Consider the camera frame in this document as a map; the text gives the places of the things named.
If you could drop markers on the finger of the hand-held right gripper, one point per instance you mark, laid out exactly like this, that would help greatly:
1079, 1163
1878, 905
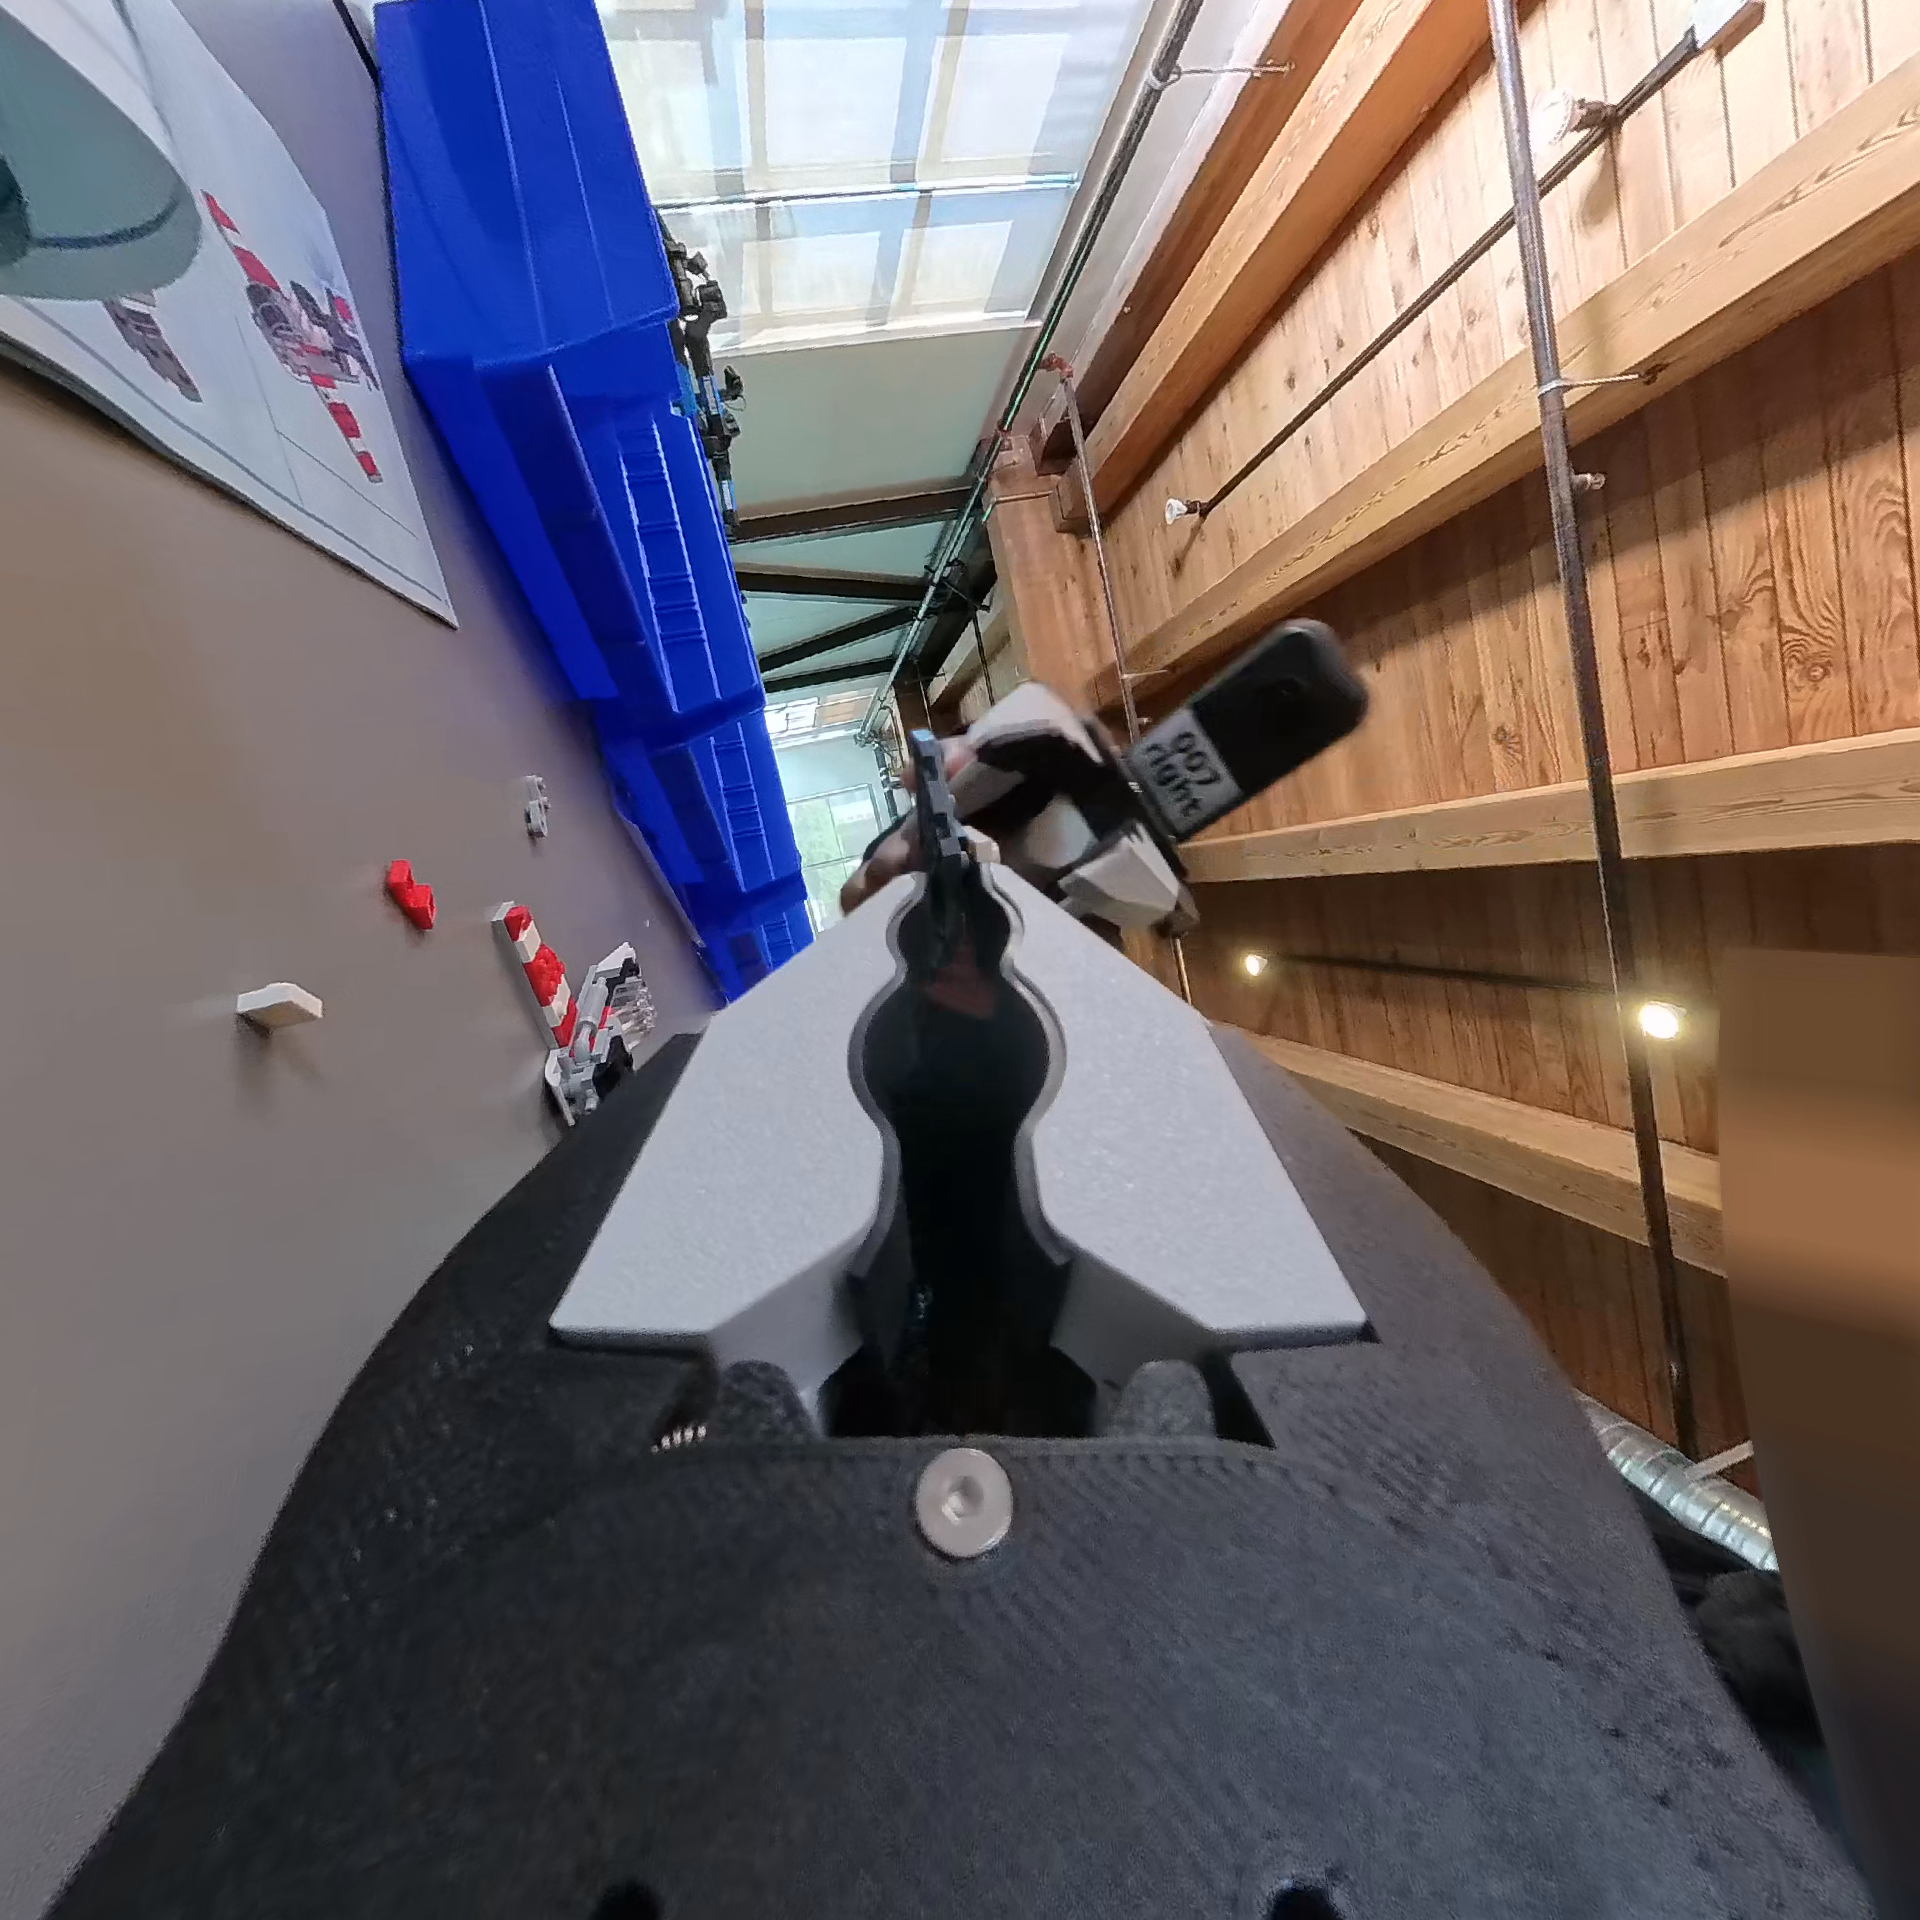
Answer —
1133, 885
1034, 716

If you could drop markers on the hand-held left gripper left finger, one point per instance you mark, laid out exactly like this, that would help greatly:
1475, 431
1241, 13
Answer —
721, 1184

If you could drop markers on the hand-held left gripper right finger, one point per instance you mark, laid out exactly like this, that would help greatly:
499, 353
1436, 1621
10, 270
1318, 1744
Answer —
1185, 1200

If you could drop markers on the tiny white stud brick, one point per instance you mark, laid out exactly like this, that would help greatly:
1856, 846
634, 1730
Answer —
278, 1004

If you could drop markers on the grey work desk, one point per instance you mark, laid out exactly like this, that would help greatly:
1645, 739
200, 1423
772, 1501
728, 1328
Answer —
224, 750

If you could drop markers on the person's right hand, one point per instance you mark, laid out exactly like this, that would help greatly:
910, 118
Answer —
884, 870

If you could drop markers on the red white toy plane model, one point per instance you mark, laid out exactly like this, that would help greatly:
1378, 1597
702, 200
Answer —
541, 974

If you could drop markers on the thin pale pin piece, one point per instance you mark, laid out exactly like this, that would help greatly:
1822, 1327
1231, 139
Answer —
536, 802

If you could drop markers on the small red brick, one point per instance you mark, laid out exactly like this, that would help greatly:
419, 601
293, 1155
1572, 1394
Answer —
408, 892

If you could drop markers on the person's black jacket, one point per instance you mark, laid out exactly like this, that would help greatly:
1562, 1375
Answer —
1741, 1635

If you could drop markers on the toy building instruction booklet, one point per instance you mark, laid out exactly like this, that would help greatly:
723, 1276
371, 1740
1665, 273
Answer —
224, 390

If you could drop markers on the grey-green rounded object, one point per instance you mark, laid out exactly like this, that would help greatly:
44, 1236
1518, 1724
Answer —
75, 180

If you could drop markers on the silver ventilation duct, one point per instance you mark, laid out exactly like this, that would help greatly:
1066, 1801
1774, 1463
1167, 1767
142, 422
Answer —
1681, 1485

